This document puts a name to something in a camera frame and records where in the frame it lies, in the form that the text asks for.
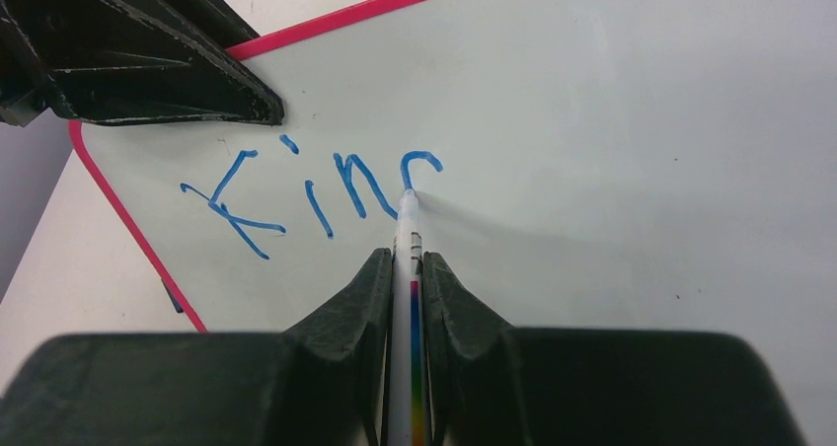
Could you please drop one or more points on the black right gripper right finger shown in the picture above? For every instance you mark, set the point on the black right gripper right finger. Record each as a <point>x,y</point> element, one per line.
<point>492,383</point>

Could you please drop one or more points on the blue marker cap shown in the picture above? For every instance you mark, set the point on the blue marker cap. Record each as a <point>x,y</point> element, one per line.
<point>175,301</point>

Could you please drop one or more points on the white blue whiteboard marker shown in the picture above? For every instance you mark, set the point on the white blue whiteboard marker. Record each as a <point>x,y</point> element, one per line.
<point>407,421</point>

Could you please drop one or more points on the pink framed whiteboard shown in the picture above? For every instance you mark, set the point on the pink framed whiteboard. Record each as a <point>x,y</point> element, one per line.
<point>589,163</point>

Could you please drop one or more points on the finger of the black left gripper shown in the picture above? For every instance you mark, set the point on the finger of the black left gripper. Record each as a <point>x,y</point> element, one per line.
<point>129,62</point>

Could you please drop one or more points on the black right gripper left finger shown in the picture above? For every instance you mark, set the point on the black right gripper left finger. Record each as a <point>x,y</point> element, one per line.
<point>321,382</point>

